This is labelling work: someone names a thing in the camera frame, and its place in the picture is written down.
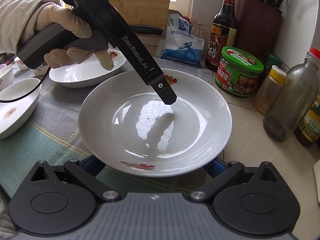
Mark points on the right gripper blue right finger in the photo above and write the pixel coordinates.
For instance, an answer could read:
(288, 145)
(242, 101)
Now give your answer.
(215, 167)

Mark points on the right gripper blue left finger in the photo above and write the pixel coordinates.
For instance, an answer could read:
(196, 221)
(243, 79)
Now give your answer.
(92, 165)

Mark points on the white plate with stain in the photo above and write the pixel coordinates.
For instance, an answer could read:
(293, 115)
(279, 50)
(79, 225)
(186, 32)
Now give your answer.
(126, 125)

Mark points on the white oval plate fruit print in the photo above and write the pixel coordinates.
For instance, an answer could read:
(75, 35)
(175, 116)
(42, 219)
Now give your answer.
(88, 73)

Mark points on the beige sleeved left forearm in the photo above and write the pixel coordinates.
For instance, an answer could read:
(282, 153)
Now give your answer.
(18, 19)

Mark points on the gloved left hand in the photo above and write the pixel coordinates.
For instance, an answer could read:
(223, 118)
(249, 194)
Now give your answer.
(57, 58)

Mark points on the bamboo cutting board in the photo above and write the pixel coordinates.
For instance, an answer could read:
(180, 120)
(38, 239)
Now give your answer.
(143, 12)

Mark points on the white blue salt bag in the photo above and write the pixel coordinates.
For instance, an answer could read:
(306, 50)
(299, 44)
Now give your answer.
(181, 45)

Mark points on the small white shallow bowl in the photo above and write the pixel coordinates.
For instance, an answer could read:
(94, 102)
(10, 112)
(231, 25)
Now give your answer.
(15, 114)

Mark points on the yellow lid spice jar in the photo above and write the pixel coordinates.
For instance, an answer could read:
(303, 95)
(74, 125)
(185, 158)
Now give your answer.
(269, 89)

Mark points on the green lid sauce jar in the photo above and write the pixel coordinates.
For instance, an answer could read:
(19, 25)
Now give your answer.
(238, 72)

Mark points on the yellow label oil bottle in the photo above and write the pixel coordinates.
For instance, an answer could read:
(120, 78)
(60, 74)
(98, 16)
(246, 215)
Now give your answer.
(308, 130)

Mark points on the clear glass bottle red cap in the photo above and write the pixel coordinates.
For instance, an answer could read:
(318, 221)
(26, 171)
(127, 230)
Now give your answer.
(296, 96)

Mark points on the white bowl faint flowers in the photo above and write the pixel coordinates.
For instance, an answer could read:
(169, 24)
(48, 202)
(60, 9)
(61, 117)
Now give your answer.
(20, 64)

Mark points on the binder clips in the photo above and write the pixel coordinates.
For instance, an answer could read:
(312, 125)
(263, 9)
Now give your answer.
(197, 30)

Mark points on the white bowl pink flowers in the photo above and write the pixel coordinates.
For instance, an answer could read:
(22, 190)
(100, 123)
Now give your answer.
(6, 77)

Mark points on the green lid small jar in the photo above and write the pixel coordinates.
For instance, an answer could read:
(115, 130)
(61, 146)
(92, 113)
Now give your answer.
(273, 60)

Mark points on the dark vinegar bottle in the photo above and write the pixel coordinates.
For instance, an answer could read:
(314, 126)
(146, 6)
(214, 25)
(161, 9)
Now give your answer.
(223, 32)

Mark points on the dark red knife block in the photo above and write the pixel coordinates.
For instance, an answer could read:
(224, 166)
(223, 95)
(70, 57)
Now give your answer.
(258, 28)

